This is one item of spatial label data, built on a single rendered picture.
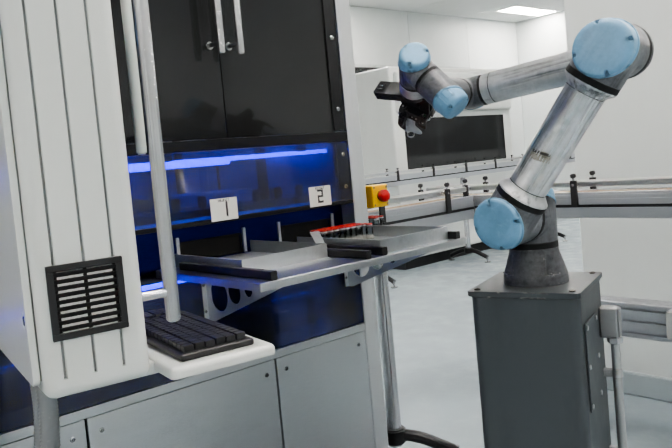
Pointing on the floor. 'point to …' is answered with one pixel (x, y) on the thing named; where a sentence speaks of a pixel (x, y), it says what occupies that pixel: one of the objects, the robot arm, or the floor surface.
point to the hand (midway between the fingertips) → (408, 124)
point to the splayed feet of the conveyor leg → (417, 438)
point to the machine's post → (352, 213)
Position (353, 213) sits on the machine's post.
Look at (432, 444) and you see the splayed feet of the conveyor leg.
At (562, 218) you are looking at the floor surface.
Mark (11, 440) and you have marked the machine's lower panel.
